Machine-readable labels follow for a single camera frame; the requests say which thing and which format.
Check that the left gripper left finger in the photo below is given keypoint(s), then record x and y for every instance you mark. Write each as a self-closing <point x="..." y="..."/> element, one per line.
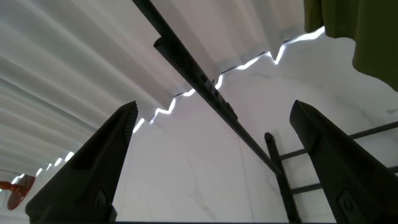
<point x="90" y="174"/>

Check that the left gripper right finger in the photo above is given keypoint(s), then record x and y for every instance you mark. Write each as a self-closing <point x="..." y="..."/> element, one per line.
<point x="351" y="180"/>

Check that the green printed shirt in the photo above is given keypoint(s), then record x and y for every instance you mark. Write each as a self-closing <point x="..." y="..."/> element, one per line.
<point x="373" y="37"/>

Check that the black clothes rack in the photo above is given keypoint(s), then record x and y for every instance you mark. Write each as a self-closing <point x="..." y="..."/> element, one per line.
<point x="192" y="74"/>

